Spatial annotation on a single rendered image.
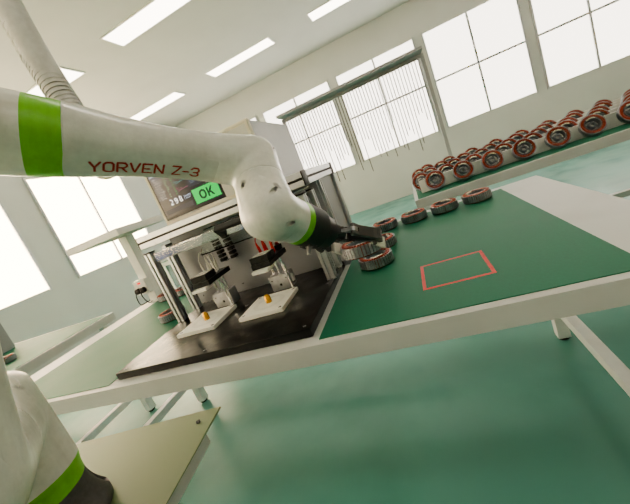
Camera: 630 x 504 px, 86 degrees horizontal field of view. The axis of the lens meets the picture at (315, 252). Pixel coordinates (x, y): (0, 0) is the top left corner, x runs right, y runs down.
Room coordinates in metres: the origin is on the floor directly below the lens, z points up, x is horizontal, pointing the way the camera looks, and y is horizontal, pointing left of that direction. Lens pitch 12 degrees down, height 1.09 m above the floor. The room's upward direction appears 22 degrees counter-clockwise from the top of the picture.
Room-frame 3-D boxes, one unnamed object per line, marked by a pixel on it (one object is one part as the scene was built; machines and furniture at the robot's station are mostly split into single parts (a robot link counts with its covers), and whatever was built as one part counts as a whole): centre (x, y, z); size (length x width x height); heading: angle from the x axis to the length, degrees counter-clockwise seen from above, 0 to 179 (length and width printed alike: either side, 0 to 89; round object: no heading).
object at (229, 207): (1.34, 0.20, 1.09); 0.68 x 0.44 x 0.05; 70
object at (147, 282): (1.89, 0.96, 0.98); 0.37 x 0.35 x 0.46; 70
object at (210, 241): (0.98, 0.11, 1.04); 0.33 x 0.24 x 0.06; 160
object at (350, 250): (0.87, -0.12, 0.87); 0.11 x 0.11 x 0.04
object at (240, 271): (1.28, 0.22, 0.92); 0.66 x 0.01 x 0.30; 70
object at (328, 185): (1.31, -0.14, 0.91); 0.28 x 0.03 x 0.32; 160
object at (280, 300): (1.00, 0.19, 0.78); 0.15 x 0.15 x 0.01; 70
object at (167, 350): (1.05, 0.30, 0.76); 0.64 x 0.47 x 0.02; 70
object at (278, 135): (1.34, 0.18, 1.22); 0.44 x 0.39 x 0.20; 70
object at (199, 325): (1.08, 0.42, 0.78); 0.15 x 0.15 x 0.01; 70
